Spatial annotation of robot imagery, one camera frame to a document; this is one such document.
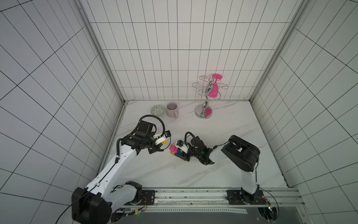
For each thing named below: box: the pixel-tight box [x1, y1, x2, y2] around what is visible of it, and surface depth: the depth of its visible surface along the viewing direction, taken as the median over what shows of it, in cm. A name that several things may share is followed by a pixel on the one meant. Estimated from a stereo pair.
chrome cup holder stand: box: [192, 75, 229, 120], surface depth 99 cm
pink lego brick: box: [169, 144, 179, 154], surface depth 86 cm
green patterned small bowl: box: [150, 104, 166, 118], surface depth 112 cm
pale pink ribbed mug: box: [166, 101, 179, 119], surface depth 108 cm
